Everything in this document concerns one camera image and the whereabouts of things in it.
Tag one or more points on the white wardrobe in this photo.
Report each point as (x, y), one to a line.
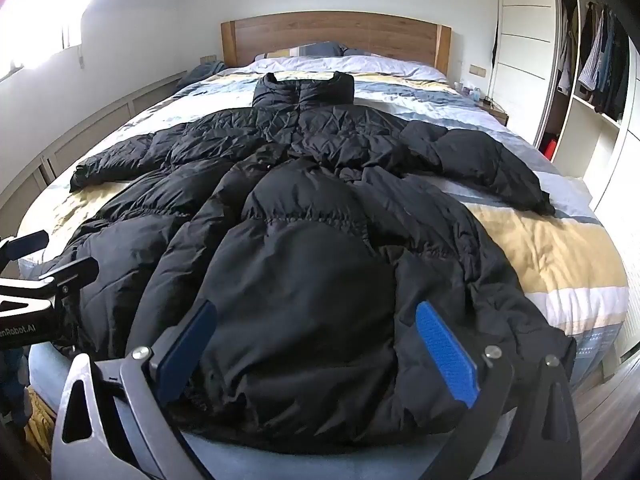
(525, 35)

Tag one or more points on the bed with striped duvet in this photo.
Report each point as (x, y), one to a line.
(540, 240)

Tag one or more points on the window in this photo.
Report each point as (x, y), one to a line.
(45, 15)

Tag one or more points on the red bag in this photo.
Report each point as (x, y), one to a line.
(550, 147)

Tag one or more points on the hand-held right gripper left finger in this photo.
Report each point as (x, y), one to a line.
(187, 345)

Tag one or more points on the wall socket plate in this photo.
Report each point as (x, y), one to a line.
(478, 70)
(208, 58)

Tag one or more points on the dark blue cloth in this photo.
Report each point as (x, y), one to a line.
(202, 71)

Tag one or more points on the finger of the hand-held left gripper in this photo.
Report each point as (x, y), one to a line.
(75, 272)
(30, 244)

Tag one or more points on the white panelled low cabinet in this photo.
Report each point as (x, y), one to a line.
(65, 135)

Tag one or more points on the wooden headboard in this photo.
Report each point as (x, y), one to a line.
(340, 35)

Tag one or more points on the hanging clothes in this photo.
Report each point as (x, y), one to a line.
(602, 65)

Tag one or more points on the wooden nightstand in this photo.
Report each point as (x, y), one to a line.
(496, 112)

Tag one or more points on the small items on nightstand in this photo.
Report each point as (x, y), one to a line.
(475, 92)

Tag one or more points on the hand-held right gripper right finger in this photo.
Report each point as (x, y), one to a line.
(447, 355)

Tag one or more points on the black puffer jacket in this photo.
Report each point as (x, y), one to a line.
(310, 260)

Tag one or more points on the striped pillow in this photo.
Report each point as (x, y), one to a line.
(312, 50)

